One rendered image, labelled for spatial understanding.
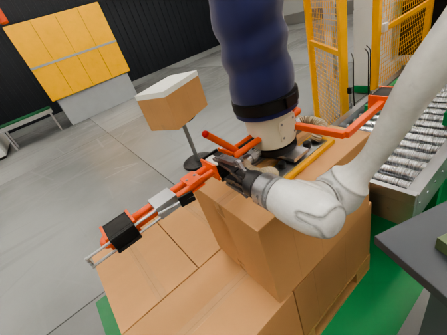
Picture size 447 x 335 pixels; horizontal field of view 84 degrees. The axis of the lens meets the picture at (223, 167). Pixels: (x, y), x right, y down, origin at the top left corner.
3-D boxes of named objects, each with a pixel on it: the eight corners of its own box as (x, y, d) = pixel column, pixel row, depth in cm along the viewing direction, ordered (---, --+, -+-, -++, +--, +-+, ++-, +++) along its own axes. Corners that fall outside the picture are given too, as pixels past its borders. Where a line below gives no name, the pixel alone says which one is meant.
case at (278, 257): (298, 179, 144) (288, 117, 123) (368, 208, 114) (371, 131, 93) (218, 246, 122) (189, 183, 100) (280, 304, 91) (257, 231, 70)
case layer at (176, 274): (249, 191, 216) (238, 153, 195) (369, 253, 141) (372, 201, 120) (124, 292, 167) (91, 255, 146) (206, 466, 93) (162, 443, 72)
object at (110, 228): (134, 221, 74) (126, 208, 71) (143, 232, 68) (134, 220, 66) (108, 238, 70) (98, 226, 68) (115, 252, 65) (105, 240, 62)
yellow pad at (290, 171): (312, 137, 102) (310, 127, 99) (335, 143, 94) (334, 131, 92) (254, 184, 88) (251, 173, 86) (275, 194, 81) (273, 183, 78)
